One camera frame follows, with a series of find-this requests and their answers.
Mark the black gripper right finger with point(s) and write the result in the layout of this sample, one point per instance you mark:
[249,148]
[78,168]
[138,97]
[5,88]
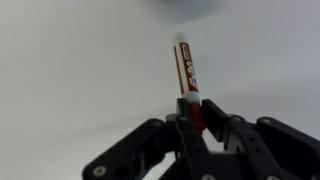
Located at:
[266,146]

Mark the red white marker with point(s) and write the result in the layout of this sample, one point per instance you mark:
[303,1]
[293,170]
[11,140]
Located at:
[186,66]

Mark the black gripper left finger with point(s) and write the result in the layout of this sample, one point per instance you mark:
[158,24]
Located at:
[146,146]

